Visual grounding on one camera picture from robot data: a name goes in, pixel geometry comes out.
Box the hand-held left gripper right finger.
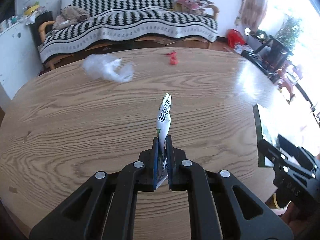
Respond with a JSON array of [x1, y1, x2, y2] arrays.
[[165, 135, 293, 240]]

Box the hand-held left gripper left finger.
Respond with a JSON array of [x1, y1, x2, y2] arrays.
[[29, 137, 160, 240]]

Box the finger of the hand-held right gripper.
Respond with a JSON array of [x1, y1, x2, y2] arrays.
[[277, 134, 319, 167], [257, 139, 291, 173]]

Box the dark green packet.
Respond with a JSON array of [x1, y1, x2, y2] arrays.
[[252, 104, 280, 168]]

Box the white and green packet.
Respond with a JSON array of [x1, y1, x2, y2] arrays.
[[153, 93, 173, 188]]

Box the pink tricycle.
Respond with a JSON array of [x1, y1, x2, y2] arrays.
[[276, 64, 304, 105]]

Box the black coffee table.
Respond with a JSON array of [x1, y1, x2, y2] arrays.
[[241, 50, 276, 76]]

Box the red wrapper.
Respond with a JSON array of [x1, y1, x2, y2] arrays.
[[165, 52, 179, 66]]

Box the black wooden chair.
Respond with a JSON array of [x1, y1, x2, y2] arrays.
[[260, 35, 294, 66]]

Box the clear plastic bag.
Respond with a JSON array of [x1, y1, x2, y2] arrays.
[[82, 54, 134, 83]]

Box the red plastic bag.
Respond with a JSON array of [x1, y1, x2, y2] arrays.
[[226, 29, 247, 48]]

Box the green potted plant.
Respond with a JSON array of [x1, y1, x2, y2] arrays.
[[275, 16, 304, 53]]

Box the sofa with striped blanket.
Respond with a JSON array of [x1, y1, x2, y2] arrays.
[[39, 0, 218, 63]]

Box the patterned curtain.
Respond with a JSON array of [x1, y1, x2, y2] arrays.
[[240, 0, 269, 33]]

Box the pink printed bags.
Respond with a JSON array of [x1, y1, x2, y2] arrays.
[[175, 0, 215, 12]]

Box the beige crumpled cloth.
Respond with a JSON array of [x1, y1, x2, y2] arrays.
[[52, 6, 89, 30]]

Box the white cabinet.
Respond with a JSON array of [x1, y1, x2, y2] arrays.
[[0, 20, 45, 100]]

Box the black side cabinet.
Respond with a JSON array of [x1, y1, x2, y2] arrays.
[[29, 11, 54, 48]]

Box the yellow object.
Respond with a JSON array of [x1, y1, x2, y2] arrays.
[[24, 2, 42, 16]]

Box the wooden frame sofa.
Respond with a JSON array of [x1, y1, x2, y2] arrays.
[[37, 4, 220, 70]]

